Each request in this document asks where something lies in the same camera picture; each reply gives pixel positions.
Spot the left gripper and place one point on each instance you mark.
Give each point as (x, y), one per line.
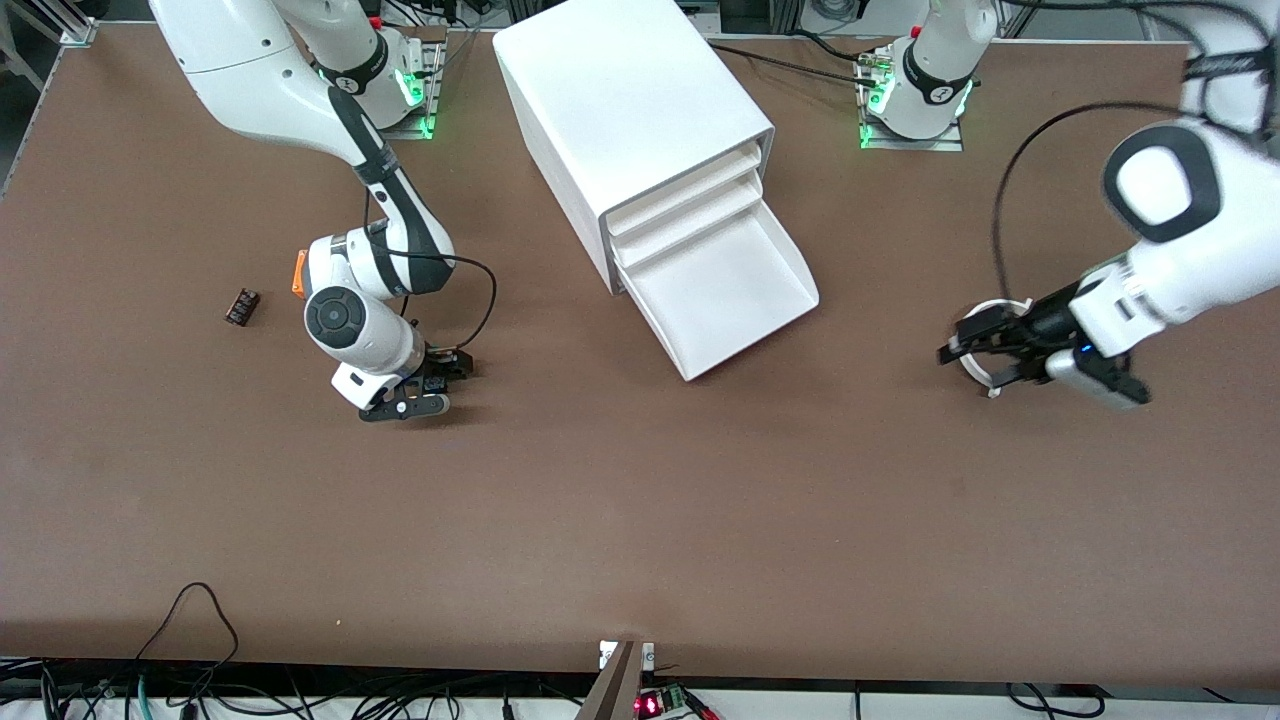
(1040, 325)

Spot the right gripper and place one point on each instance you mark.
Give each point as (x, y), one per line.
(441, 363)

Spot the green push button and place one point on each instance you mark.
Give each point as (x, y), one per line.
(436, 383)

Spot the white deep drawer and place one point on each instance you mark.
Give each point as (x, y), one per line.
(730, 290)

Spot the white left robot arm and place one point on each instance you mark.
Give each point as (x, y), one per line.
(1200, 230)

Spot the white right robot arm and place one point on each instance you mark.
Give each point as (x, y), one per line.
(250, 60)

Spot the white thin drawer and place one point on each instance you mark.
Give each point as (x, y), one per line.
(690, 225)
(680, 196)

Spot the white drawer cabinet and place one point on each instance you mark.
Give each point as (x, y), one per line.
(620, 100)

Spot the white curved plastic arc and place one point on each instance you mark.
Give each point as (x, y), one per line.
(988, 386)

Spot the orange box with hole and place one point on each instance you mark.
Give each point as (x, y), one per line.
(299, 275)

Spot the small dark terminal block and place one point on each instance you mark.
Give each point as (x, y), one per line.
(242, 306)

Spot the circuit board with red light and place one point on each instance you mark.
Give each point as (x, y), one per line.
(660, 703)

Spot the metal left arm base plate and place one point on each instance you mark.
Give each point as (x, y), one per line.
(905, 143)

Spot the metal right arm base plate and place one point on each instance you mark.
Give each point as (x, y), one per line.
(432, 100)

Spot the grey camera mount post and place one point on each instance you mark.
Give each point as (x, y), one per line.
(612, 690)

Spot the aluminium frame profile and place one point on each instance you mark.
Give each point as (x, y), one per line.
(80, 28)

